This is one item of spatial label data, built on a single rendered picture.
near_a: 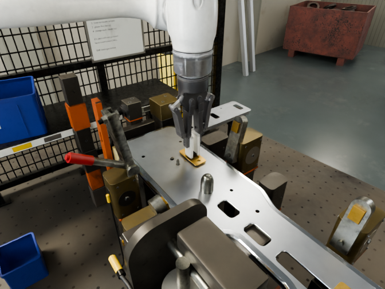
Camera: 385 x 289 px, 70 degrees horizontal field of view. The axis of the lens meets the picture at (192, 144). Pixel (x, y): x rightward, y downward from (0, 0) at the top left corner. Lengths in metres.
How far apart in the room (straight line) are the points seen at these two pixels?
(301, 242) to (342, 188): 0.68
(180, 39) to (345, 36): 4.68
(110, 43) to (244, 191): 0.76
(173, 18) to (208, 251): 0.44
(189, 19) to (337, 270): 0.55
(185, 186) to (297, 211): 0.54
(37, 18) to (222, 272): 0.54
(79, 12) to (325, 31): 4.78
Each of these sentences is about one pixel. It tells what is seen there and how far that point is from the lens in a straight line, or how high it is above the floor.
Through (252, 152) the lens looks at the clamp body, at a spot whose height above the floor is 1.00.
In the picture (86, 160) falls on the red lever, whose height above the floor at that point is 1.13.
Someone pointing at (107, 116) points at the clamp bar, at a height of 1.21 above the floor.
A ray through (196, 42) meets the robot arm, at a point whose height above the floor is 1.33.
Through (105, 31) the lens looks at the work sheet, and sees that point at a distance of 1.13.
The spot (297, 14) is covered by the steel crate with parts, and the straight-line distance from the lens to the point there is 5.33.
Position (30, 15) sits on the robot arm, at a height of 1.38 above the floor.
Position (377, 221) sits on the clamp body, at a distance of 0.67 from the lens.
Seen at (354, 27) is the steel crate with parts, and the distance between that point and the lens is 5.15.
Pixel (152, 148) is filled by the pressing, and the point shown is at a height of 1.00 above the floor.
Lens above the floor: 1.47
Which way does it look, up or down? 34 degrees down
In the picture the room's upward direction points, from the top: straight up
